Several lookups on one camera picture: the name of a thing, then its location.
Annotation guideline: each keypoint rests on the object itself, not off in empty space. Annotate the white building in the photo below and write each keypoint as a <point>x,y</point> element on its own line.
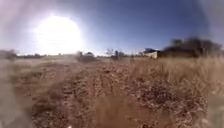
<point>152,54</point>

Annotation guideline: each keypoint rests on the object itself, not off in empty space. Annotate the dark bush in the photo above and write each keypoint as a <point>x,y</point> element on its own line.
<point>9,54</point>

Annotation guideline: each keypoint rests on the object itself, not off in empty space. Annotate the dry yellow grass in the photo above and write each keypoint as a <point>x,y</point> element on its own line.
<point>180,73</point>
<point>30,68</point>

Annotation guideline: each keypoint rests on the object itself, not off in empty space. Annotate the red-brown dirt track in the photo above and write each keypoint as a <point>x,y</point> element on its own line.
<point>100,103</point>

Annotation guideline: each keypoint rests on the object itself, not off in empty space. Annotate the group of dark trees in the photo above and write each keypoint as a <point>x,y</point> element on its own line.
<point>195,47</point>

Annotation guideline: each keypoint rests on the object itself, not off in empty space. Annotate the small dark tree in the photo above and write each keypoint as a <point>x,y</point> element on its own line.
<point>116,54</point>

